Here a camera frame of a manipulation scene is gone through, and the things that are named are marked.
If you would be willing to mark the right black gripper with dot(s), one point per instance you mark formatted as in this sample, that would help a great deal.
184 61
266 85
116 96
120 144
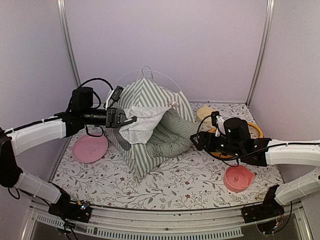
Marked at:
205 136

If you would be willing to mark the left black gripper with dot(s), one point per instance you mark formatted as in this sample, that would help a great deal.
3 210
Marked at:
113 121

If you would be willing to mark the green checkered cushion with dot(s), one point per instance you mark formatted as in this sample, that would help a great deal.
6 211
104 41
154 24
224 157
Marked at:
171 137

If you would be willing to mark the striped pet tent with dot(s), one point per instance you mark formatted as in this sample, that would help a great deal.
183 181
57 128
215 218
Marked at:
148 102

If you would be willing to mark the cream cat-ear bowl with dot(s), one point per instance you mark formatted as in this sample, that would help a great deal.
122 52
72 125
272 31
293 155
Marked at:
203 112

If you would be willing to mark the pink bowl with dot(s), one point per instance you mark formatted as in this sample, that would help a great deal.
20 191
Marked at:
237 178

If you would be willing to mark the yellow double bowl holder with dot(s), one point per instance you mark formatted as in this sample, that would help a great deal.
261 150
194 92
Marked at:
255 132

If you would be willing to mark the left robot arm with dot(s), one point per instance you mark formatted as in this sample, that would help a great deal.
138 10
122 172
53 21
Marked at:
80 113

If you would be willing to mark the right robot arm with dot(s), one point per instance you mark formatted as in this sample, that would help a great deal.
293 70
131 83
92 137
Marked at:
232 138

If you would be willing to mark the pink plate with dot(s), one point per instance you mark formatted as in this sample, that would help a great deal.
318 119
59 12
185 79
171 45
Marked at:
88 149

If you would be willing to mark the floral table mat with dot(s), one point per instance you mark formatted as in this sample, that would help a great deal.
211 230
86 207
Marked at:
192 180

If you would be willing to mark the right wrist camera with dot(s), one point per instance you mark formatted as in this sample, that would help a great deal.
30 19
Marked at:
218 123

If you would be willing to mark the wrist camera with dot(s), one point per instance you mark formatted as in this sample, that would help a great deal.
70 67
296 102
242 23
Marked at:
218 123
113 97

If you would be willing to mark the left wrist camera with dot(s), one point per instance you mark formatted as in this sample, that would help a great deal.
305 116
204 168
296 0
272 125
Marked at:
113 97

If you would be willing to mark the front aluminium rail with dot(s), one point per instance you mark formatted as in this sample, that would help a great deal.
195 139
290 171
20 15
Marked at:
113 223

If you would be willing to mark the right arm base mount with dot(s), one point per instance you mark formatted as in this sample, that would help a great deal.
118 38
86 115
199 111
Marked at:
258 212

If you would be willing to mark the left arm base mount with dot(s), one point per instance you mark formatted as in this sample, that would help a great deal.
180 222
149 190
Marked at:
77 211

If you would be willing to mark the left aluminium frame post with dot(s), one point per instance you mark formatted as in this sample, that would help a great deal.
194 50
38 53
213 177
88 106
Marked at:
62 12

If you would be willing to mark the aluminium frame post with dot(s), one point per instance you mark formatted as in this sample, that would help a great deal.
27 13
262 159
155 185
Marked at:
262 50
62 12

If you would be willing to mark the right aluminium frame post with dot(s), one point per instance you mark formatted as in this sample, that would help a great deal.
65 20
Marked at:
262 50

